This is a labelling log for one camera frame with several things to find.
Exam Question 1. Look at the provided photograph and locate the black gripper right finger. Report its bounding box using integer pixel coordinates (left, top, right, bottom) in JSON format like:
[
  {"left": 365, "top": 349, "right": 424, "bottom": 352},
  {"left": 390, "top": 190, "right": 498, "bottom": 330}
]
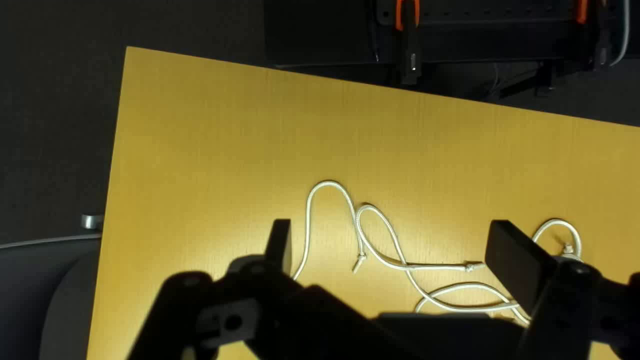
[{"left": 484, "top": 221, "right": 558, "bottom": 312}]

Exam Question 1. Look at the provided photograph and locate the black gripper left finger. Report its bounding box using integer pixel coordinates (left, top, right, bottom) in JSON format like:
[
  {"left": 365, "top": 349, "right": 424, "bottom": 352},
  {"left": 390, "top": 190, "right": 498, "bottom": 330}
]
[{"left": 263, "top": 218, "right": 291, "bottom": 275}]

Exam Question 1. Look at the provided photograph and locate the short white braided rope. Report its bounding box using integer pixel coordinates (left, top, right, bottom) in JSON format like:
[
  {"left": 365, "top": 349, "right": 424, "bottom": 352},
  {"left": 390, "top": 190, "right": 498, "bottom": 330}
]
[{"left": 529, "top": 218, "right": 583, "bottom": 262}]

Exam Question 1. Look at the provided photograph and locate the long white braided rope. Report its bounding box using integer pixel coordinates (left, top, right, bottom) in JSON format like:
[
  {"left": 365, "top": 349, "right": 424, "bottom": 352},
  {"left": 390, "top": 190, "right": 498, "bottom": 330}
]
[{"left": 289, "top": 179, "right": 536, "bottom": 329}]

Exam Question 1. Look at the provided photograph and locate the black equipment cart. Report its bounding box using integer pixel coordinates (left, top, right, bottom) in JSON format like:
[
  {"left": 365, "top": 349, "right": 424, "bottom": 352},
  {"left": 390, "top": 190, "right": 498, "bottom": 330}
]
[{"left": 263, "top": 0, "right": 640, "bottom": 98}]

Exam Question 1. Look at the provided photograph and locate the orange handled clamp left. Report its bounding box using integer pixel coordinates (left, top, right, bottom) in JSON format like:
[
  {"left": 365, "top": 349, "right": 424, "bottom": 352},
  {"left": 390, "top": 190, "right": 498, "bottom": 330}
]
[{"left": 394, "top": 0, "right": 421, "bottom": 77}]

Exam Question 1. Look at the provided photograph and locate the orange handled clamp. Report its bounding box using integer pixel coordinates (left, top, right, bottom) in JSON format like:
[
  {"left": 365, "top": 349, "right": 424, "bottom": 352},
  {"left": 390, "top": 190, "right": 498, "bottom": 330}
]
[
  {"left": 574, "top": 0, "right": 589, "bottom": 26},
  {"left": 394, "top": 0, "right": 421, "bottom": 77}
]

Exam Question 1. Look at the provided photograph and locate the orange handled clamp right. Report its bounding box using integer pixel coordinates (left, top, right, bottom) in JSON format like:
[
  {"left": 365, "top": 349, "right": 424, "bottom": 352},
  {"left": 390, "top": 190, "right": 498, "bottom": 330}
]
[{"left": 574, "top": 0, "right": 589, "bottom": 26}]

